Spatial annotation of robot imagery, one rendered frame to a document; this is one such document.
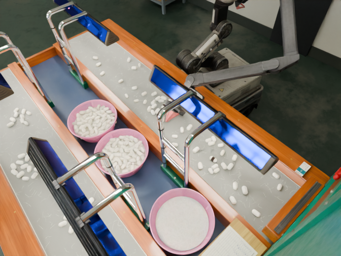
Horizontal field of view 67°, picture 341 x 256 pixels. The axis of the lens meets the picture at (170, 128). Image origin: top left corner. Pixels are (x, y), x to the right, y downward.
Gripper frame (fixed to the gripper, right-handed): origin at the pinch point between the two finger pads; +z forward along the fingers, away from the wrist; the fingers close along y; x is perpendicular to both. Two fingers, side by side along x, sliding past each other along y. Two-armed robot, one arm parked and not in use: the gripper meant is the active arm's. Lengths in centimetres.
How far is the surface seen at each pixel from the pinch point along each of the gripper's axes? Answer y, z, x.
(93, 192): 7, 39, -31
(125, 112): -20.5, 9.8, -8.2
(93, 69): -66, 7, -2
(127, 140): -5.4, 18.5, -13.2
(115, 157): -1.1, 25.9, -19.6
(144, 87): -30.2, -4.2, 7.5
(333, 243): 74, -24, -79
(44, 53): -108, 19, -11
